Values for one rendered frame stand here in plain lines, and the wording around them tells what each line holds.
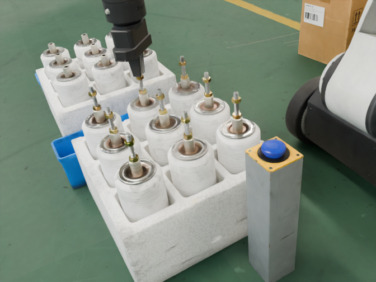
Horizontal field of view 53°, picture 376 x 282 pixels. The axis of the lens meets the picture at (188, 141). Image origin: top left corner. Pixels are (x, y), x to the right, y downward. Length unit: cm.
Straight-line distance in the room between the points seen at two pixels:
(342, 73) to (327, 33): 85
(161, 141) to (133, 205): 17
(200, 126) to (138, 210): 26
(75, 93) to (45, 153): 27
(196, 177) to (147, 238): 15
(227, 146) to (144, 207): 21
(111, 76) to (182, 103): 31
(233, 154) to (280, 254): 22
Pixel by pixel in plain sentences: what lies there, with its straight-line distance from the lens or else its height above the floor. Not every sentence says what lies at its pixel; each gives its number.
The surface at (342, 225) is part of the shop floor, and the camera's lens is 98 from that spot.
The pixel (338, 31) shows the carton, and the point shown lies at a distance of 159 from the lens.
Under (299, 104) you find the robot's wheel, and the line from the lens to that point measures 109.
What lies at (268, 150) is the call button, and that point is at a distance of 63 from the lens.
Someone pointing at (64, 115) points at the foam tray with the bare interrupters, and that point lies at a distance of 117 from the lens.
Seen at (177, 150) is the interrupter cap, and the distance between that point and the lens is 77.
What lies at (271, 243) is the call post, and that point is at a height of 14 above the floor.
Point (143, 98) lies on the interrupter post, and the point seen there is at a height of 27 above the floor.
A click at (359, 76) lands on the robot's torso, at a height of 37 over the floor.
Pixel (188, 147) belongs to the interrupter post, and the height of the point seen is 26.
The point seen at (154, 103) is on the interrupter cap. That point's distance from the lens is 95.
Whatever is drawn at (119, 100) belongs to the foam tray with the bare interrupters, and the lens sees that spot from 120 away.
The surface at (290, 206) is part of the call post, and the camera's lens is 71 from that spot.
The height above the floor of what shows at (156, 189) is 23.
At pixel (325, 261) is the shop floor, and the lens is 91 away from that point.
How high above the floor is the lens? 72
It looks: 36 degrees down
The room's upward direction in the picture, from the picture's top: 8 degrees counter-clockwise
